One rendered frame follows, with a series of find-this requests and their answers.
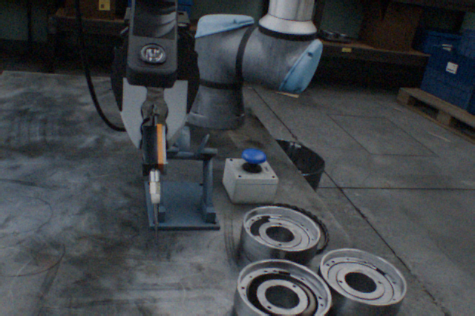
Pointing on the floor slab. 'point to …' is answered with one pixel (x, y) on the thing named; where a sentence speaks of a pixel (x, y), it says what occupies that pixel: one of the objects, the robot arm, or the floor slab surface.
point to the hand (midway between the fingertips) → (153, 141)
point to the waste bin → (304, 161)
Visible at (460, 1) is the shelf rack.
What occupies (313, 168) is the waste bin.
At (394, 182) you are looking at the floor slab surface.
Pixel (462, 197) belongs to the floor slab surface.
